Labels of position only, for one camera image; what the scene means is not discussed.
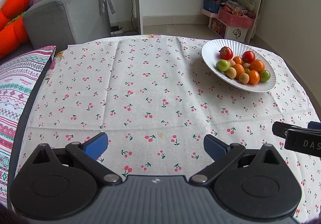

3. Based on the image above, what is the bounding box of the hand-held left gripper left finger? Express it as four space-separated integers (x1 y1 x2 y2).
25 132 123 186

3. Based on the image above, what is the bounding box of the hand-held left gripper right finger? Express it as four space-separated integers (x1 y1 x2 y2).
189 134 290 184

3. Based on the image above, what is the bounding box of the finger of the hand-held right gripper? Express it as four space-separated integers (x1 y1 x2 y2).
272 121 321 137

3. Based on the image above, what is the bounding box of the dark green tomato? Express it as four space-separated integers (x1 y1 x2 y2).
259 70 271 83

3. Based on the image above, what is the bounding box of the large mandarin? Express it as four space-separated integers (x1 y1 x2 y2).
250 59 265 73

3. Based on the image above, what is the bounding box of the small mandarin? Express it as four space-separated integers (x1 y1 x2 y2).
233 63 246 76

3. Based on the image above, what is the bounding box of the small red tomato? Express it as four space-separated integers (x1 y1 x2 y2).
242 51 256 63

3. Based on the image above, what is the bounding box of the oval light green tomato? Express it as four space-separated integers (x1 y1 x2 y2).
216 59 230 72

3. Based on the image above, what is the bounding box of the large red tomato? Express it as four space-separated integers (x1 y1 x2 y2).
219 46 233 60

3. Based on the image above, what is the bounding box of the white ribbed plate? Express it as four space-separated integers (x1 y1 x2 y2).
201 39 277 93

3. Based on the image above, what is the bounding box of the cherry print tablecloth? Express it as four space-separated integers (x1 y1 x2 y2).
15 34 321 224

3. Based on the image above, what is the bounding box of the floral under cloth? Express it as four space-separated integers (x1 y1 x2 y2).
45 34 161 81

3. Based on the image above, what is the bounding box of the patterned striped box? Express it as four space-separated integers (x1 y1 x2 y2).
0 46 57 214

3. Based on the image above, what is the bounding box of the white printed box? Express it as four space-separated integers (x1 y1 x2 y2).
208 17 251 40

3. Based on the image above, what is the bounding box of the pink plastic basket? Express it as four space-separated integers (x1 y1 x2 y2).
218 8 256 29

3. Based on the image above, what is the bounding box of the pile of colourful packets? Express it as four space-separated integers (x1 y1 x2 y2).
224 0 247 16

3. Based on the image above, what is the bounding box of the pale green cloth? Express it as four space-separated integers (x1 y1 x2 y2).
237 0 256 11

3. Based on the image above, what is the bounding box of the grey sofa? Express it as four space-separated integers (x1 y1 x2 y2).
0 0 112 60

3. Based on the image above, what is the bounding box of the orange plush cushion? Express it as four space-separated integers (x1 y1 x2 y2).
0 0 38 59

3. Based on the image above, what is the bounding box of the blue storage bin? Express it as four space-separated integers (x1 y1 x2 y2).
203 0 223 14

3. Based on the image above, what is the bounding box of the white bookshelf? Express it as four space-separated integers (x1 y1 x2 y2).
129 0 273 44

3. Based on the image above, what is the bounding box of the black cable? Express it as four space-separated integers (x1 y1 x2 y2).
130 0 137 32

